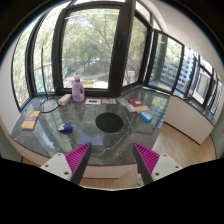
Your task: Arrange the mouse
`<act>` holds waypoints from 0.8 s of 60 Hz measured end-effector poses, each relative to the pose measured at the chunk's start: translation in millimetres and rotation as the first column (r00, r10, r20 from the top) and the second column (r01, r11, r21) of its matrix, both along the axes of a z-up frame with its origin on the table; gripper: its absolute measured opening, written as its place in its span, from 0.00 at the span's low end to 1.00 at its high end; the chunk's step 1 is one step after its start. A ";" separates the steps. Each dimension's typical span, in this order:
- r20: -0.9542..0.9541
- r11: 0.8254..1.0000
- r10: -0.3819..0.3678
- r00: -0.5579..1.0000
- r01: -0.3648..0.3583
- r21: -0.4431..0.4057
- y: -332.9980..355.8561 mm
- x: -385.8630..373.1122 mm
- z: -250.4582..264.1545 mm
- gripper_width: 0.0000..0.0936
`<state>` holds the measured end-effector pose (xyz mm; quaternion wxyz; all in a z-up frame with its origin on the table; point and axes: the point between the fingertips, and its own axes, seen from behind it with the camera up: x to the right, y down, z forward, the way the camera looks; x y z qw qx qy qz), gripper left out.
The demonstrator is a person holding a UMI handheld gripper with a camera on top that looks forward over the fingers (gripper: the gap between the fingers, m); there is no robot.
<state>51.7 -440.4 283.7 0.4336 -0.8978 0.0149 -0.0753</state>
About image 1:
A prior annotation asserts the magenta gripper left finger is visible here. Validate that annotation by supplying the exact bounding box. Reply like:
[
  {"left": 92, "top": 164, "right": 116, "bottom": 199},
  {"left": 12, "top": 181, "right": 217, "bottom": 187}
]
[{"left": 40, "top": 142, "right": 93, "bottom": 185}]

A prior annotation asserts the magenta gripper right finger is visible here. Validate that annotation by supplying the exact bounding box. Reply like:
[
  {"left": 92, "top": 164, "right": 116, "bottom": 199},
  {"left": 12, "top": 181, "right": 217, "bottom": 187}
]
[{"left": 132, "top": 142, "right": 183, "bottom": 186}]

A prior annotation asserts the blue white computer mouse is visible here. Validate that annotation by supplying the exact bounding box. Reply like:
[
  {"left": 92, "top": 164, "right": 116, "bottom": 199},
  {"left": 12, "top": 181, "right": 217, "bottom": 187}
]
[{"left": 58, "top": 123, "right": 73, "bottom": 133}]

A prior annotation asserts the round black mouse pad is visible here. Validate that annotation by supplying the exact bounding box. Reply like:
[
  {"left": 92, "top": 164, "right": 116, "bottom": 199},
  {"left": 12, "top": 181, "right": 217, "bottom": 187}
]
[{"left": 95, "top": 112, "right": 123, "bottom": 133}]

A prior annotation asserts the blue white small box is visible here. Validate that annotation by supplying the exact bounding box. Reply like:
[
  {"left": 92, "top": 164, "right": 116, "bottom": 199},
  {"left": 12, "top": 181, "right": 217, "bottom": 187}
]
[{"left": 140, "top": 112, "right": 153, "bottom": 122}]

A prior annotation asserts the tan flat book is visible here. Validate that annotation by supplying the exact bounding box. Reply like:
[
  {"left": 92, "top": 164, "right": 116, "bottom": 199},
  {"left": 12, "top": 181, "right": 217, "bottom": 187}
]
[{"left": 135, "top": 106, "right": 150, "bottom": 113}]

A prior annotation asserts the red book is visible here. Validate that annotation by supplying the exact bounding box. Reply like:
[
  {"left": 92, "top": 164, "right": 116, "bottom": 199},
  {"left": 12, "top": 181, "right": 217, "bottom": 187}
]
[{"left": 129, "top": 99, "right": 145, "bottom": 107}]

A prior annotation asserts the white card with dark print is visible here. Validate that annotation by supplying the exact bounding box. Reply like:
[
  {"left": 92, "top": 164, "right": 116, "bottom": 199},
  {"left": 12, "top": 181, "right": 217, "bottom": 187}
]
[{"left": 85, "top": 98, "right": 101, "bottom": 105}]

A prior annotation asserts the small beige box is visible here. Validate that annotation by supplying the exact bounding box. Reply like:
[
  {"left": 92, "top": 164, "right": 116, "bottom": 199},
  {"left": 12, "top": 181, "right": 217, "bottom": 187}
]
[{"left": 58, "top": 94, "right": 71, "bottom": 106}]

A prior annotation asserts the light blue booklet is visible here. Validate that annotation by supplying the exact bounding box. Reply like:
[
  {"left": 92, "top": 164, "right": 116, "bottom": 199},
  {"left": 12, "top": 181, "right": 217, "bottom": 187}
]
[{"left": 116, "top": 98, "right": 136, "bottom": 113}]

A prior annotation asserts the grey patterned flat card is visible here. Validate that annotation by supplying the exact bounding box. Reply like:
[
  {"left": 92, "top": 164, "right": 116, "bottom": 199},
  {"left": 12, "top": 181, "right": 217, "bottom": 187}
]
[{"left": 102, "top": 98, "right": 116, "bottom": 104}]

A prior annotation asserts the purple detergent bottle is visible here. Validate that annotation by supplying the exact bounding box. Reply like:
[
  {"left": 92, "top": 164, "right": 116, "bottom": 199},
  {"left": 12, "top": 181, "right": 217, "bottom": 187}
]
[{"left": 72, "top": 75, "right": 85, "bottom": 102}]

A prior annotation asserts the black cable loop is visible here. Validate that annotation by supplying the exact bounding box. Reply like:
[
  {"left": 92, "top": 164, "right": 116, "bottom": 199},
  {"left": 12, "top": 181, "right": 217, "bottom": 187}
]
[{"left": 38, "top": 46, "right": 60, "bottom": 114}]

